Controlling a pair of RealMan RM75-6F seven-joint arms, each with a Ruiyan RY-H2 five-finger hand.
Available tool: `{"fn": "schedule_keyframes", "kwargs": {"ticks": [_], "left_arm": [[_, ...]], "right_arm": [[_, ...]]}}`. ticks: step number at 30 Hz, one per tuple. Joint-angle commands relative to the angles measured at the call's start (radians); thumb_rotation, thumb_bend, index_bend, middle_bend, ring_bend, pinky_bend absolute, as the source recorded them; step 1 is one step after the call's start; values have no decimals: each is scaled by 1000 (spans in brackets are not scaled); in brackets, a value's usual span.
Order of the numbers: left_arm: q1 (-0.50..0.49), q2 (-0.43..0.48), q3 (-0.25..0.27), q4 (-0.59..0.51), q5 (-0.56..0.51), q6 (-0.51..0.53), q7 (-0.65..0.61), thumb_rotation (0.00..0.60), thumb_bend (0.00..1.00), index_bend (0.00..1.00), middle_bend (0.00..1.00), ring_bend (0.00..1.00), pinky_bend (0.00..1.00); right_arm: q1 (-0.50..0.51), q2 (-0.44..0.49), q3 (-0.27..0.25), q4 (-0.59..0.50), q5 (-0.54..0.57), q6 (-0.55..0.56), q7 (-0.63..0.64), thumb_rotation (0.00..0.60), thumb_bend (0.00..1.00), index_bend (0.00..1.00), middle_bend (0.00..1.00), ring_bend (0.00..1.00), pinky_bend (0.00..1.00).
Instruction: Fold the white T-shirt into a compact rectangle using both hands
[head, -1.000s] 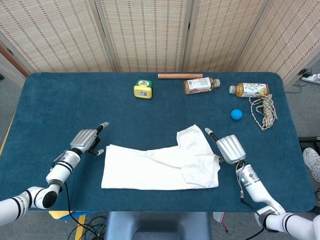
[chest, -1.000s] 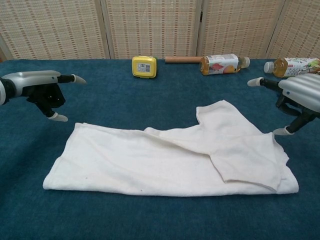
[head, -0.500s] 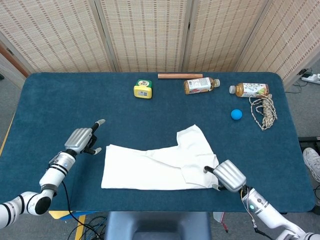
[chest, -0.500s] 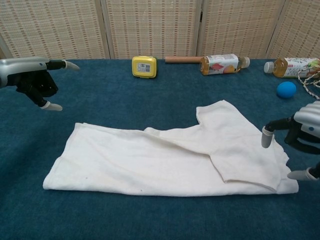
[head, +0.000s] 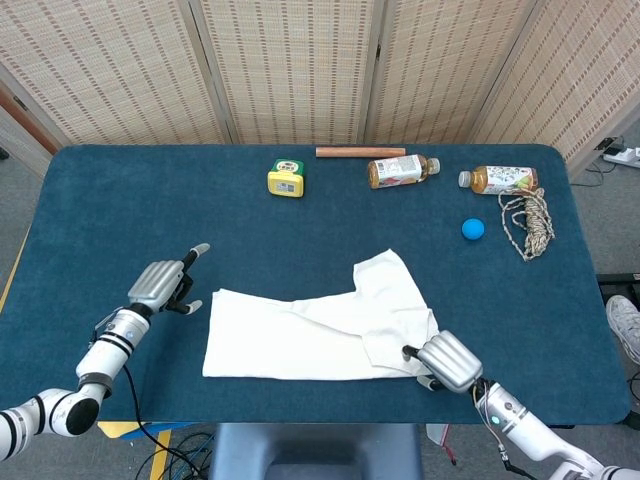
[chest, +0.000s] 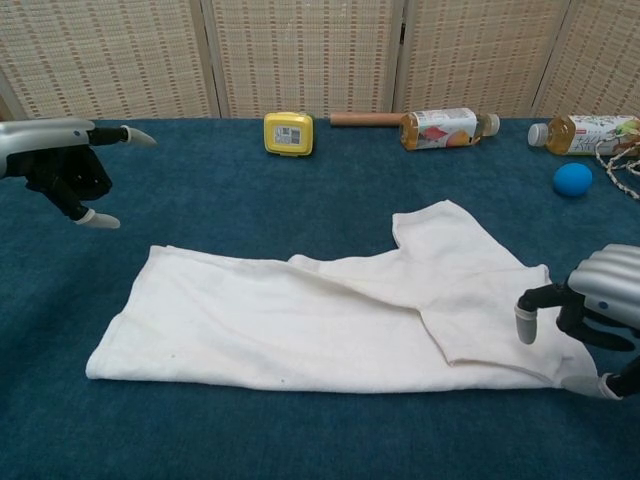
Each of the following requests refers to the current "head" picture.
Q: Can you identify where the white T-shirt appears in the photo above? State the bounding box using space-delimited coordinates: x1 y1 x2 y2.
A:
201 248 441 382

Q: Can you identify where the red white plastic bag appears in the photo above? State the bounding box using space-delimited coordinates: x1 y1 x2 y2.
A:
427 423 457 466

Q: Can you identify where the white sneaker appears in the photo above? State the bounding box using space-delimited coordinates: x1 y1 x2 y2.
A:
605 294 640 364

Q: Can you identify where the woven bamboo screen panel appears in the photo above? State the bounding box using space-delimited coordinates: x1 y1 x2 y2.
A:
189 0 384 146
367 0 544 146
472 0 640 179
0 0 236 146

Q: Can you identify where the teal blue table cloth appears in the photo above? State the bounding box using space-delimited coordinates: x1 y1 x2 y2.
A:
0 143 632 425

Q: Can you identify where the white power strip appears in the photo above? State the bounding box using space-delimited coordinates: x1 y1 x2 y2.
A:
602 144 640 169

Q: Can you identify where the beige braided rope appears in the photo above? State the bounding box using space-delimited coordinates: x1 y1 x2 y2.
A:
498 187 556 262

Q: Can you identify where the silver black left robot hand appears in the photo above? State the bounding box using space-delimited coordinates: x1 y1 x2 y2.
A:
127 243 211 317

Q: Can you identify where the yellow green square box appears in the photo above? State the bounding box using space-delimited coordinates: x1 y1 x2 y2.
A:
266 158 307 199

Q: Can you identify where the tea bottle orange label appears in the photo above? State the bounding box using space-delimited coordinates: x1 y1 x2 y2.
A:
367 153 442 191

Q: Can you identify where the black chair base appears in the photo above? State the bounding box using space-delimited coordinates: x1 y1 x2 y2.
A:
597 272 640 301

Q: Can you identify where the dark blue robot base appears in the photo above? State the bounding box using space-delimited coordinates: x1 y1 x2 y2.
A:
208 423 426 480

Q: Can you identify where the tea bottle white green label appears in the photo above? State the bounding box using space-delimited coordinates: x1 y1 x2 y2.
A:
458 165 540 197

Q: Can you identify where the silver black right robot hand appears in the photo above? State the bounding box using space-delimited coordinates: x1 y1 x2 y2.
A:
402 329 485 393

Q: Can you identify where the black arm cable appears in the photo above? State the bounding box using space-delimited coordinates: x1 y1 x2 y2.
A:
119 363 221 480

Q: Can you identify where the brown wooden door frame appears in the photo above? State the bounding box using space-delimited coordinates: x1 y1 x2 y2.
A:
0 79 64 156

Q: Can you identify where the wooden stick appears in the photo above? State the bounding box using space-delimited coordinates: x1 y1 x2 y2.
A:
315 146 407 159

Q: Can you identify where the blue ball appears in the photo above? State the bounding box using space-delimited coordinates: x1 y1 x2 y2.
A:
461 217 487 243

